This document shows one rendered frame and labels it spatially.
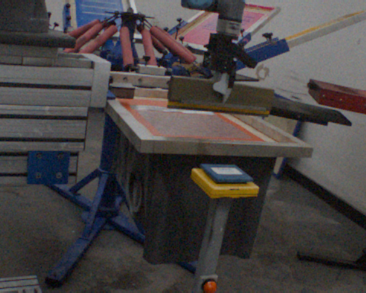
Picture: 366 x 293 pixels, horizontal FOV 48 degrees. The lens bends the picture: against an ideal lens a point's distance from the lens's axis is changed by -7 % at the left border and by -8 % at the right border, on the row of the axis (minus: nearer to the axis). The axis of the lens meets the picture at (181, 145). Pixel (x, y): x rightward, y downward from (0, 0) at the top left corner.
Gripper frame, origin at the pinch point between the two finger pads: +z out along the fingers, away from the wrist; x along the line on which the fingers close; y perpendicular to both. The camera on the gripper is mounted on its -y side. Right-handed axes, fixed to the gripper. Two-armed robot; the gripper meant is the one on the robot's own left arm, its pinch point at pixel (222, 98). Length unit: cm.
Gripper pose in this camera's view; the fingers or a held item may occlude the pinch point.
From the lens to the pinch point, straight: 139.1
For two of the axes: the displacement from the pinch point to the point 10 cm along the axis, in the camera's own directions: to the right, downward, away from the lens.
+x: 3.5, 3.2, -8.8
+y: -9.2, -0.4, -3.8
